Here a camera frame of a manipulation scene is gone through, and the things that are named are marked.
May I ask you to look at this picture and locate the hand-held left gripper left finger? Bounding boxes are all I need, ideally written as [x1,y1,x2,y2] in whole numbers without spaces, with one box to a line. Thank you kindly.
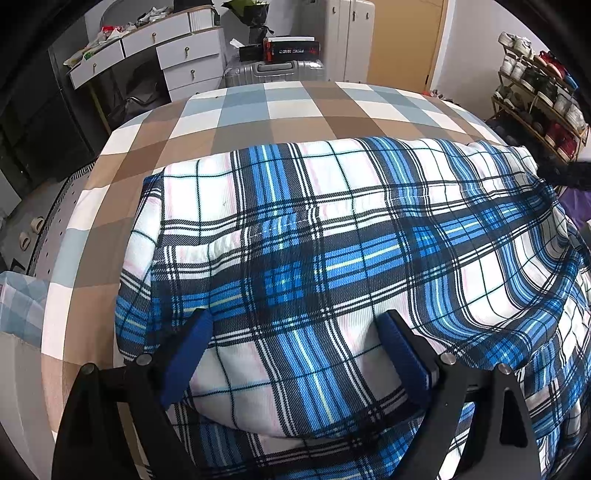
[51,308,214,480]

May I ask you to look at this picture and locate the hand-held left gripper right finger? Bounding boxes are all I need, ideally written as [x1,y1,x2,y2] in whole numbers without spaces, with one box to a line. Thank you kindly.
[378,309,541,480]

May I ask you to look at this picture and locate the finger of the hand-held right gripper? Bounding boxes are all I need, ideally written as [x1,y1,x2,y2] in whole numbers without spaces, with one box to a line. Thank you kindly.
[537,158,591,191]

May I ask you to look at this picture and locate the blue white plaid shirt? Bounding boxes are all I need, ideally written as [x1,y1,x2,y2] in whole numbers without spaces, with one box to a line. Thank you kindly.
[113,136,591,480]

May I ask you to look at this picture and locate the purple cloth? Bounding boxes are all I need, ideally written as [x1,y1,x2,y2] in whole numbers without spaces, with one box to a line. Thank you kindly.
[560,186,591,237]

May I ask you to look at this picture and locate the metal shoe rack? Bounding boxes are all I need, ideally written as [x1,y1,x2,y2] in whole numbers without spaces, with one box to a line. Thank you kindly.
[491,32,591,163]

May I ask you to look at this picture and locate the clear plastic storage box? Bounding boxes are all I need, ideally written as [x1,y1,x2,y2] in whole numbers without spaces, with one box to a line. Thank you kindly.
[0,271,48,334]

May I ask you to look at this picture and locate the grey dotted floor mat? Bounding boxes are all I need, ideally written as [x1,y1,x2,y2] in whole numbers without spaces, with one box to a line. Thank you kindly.
[8,161,99,278]

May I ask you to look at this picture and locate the wooden door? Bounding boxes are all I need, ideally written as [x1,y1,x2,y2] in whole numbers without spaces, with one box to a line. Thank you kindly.
[367,0,450,93]

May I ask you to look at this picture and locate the white wardrobe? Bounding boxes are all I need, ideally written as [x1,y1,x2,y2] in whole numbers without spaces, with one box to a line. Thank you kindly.
[325,0,376,83]

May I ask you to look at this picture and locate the black chair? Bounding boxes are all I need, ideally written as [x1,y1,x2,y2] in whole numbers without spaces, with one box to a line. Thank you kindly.
[110,60,172,126]

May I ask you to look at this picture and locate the brown blue checked bedsheet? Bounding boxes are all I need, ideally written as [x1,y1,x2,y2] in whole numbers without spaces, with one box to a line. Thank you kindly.
[41,80,513,480]

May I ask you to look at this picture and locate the silver suitcase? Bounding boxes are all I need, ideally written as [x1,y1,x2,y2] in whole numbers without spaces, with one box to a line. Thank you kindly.
[224,59,325,88]

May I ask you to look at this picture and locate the black red box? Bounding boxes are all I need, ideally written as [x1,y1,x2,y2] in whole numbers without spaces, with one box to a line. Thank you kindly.
[263,36,321,62]

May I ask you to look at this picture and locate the grey dressing table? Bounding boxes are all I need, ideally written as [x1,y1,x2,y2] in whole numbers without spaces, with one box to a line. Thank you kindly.
[68,7,227,103]

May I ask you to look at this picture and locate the pile of assorted packets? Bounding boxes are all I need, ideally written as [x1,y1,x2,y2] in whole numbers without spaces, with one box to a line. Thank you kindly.
[64,9,127,66]

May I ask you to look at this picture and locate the green wrapped bouquet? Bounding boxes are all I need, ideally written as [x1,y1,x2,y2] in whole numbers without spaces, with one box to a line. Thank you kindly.
[222,0,271,29]

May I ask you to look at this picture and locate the grey rounded mirror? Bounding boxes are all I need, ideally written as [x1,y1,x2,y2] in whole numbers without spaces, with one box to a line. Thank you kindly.
[99,0,141,25]

